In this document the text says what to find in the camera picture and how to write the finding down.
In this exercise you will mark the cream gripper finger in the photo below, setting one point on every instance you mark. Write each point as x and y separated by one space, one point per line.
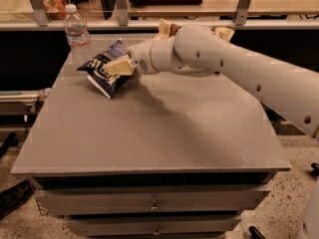
122 66

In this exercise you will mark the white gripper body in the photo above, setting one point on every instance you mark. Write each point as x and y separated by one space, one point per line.
140 59

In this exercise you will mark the blue kettle chip bag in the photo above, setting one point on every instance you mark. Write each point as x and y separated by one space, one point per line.
104 82

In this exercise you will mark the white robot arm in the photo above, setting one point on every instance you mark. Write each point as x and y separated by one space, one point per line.
246 70

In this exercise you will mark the brown sea salt chip bag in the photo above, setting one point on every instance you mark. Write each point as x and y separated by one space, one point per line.
168 29

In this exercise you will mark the clear plastic water bottle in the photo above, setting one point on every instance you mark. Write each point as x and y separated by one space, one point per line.
78 36

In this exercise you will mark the orange snack bag behind glass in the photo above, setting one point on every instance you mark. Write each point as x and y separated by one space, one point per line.
55 8

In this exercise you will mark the grey drawer cabinet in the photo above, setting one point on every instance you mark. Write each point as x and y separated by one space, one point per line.
78 140

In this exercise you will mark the upper grey drawer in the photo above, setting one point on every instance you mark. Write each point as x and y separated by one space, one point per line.
158 199

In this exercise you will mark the grey drawer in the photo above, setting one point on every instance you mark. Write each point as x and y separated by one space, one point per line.
154 225
158 199

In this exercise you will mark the lower grey drawer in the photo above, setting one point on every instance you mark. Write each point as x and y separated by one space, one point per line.
154 225

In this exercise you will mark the black shoe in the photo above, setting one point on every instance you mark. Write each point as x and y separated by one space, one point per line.
14 197

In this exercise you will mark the metal rail frame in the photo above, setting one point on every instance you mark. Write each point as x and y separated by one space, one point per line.
29 15

